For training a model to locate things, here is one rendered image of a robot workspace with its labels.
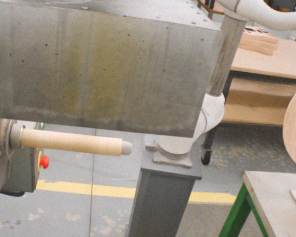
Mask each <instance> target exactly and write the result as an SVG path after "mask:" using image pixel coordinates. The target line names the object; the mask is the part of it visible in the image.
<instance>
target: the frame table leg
mask: <svg viewBox="0 0 296 237"><path fill-rule="evenodd" d="M247 194H248V190H247V188H246V186H245V183H244V182H243V183H242V186H241V188H240V190H239V192H238V195H237V197H236V199H235V202H234V203H233V206H232V208H231V210H230V213H229V215H228V217H227V219H226V221H225V223H224V225H223V227H222V229H221V231H220V233H219V235H218V237H238V236H239V234H240V232H241V229H242V228H243V226H244V224H245V222H246V220H247V218H248V216H249V214H250V212H251V207H250V205H249V202H248V200H247V199H246V196H247Z"/></svg>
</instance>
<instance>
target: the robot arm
mask: <svg viewBox="0 0 296 237"><path fill-rule="evenodd" d="M214 1H216V2H218V3H219V4H221V5H222V6H223V11H224V18H223V21H222V23H221V27H220V30H221V31H222V34H221V38H220V42H219V45H218V51H217V54H216V57H215V60H214V65H213V69H212V71H211V75H210V80H209V84H208V86H207V90H206V94H205V97H204V101H203V104H202V107H201V113H200V116H199V119H198V123H197V126H196V130H195V134H194V137H193V138H183V137H172V136H165V135H159V139H158V138H156V139H154V141H153V143H146V144H145V149H146V150H150V151H152V152H154V157H153V160H152V161H153V162H154V163H163V164H169V165H176V166H182V167H185V168H188V169H191V168H192V163H191V158H190V149H191V146H192V143H193V142H194V141H195V140H196V139H197V138H198V137H199V136H200V135H201V134H203V133H204V132H206V131H208V130H210V129H212V128H213V127H215V126H216V125H217V124H219V123H220V122H221V119H222V117H223V115H224V101H225V98H224V96H223V93H222V91H223V88H224V86H225V82H226V79H227V77H228V74H229V72H230V68H231V65H232V63H233V58H234V57H235V55H236V52H237V48H238V46H239V43H240V39H241V37H242V34H243V31H244V29H245V25H246V23H247V21H249V20H252V21H254V22H256V23H258V24H260V25H262V26H265V27H267V28H270V29H274V30H296V12H291V13H288V12H278V11H275V10H273V9H271V8H270V7H269V6H268V5H267V4H265V3H264V2H263V0H214Z"/></svg>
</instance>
